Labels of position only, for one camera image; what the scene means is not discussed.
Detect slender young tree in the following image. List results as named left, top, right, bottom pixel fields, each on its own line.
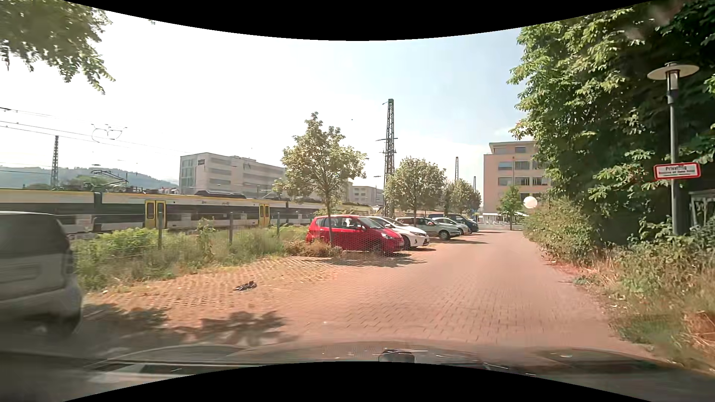
left=276, top=112, right=368, bottom=248

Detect overhead wires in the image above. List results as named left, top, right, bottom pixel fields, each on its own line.
left=0, top=105, right=191, bottom=154

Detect wooded hill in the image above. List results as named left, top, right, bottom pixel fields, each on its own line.
left=0, top=165, right=179, bottom=191

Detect dark blue car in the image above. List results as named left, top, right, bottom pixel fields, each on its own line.
left=428, top=213, right=480, bottom=233

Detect tall lattice pylon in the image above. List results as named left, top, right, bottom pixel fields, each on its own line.
left=376, top=99, right=398, bottom=217

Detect low pale building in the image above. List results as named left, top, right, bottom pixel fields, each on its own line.
left=350, top=185, right=385, bottom=207

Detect white car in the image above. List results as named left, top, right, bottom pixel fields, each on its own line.
left=370, top=216, right=431, bottom=250

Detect silver small car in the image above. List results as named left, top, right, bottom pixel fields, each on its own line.
left=0, top=211, right=85, bottom=339

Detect large green trees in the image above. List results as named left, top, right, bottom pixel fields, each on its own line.
left=507, top=0, right=715, bottom=246

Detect yellow and white train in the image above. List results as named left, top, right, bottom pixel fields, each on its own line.
left=0, top=188, right=374, bottom=234

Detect red car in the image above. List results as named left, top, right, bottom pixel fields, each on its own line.
left=305, top=214, right=405, bottom=256

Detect red brick paved road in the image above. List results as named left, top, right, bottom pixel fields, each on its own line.
left=34, top=229, right=660, bottom=361

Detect car's own bonnet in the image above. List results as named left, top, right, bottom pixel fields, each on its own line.
left=0, top=341, right=715, bottom=402

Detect round-crowned tree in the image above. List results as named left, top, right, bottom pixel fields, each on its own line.
left=384, top=157, right=447, bottom=226
left=441, top=179, right=482, bottom=216

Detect overhanging tree branches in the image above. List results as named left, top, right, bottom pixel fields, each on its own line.
left=0, top=0, right=116, bottom=95

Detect silver-green car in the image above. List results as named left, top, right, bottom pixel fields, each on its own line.
left=395, top=217, right=462, bottom=241

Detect dry grass verge with bushes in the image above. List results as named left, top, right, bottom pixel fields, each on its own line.
left=522, top=198, right=715, bottom=370

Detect grey office building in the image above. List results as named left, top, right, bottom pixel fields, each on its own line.
left=179, top=152, right=354, bottom=200

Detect wire fence with posts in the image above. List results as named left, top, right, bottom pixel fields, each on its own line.
left=73, top=210, right=283, bottom=263

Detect small green tree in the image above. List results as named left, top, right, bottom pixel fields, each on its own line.
left=496, top=185, right=525, bottom=231

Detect pink multi-storey building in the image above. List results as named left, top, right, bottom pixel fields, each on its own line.
left=483, top=140, right=552, bottom=220

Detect overgrown grass verge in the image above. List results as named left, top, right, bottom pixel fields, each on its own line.
left=71, top=225, right=343, bottom=292

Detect lamp post with sign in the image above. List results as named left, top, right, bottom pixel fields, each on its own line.
left=647, top=61, right=702, bottom=236

